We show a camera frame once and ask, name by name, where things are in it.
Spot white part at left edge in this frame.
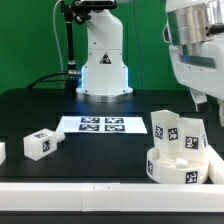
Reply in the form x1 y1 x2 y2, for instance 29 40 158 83
0 142 6 165

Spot paper sheet with tags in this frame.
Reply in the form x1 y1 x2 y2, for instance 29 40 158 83
57 116 147 134

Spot black cables on table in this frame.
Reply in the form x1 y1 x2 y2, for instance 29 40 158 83
25 71 83 90

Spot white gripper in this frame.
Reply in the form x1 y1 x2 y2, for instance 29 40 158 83
169 43 224 127

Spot white L-shaped fence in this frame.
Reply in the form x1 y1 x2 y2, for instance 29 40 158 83
0 149 224 212

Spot white cable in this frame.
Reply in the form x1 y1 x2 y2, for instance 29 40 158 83
52 0 66 73

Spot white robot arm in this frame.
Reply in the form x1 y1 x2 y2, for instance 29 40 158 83
76 0 224 126

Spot white round stool seat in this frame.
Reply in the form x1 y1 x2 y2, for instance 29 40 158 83
146 148 209 184

